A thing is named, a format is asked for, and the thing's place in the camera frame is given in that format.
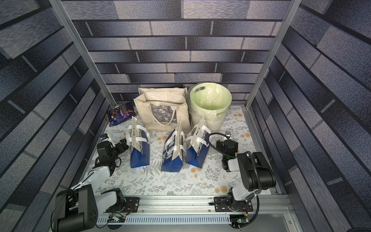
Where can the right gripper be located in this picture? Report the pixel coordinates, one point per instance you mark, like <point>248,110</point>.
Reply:
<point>225,165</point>

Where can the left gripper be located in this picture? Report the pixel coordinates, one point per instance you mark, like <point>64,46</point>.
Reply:
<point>120,147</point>

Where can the blue white bag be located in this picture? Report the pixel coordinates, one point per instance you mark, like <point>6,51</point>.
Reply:
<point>174,151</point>
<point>138,139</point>
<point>198,144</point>

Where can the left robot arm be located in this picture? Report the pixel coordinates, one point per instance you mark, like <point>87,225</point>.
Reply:
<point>78,208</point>

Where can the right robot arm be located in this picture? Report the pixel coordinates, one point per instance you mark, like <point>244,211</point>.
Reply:
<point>256,176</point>

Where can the floral table mat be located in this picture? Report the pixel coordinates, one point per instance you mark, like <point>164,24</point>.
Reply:
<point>211,179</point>

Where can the purple snack packet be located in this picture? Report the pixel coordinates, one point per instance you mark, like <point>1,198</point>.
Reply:
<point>121,114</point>

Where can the green lined trash bin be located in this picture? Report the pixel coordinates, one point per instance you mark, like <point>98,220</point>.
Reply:
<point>210,101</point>

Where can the beige canvas tote bag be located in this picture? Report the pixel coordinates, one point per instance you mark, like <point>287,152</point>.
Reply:
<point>163,109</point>

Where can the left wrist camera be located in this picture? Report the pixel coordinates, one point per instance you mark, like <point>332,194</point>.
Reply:
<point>104,137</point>

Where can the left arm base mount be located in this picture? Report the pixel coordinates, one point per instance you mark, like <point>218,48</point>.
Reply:
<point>130,205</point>

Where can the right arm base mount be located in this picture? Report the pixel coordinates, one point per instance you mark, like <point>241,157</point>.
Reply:
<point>223,204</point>

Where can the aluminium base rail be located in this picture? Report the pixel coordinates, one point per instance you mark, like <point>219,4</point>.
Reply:
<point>187,210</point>

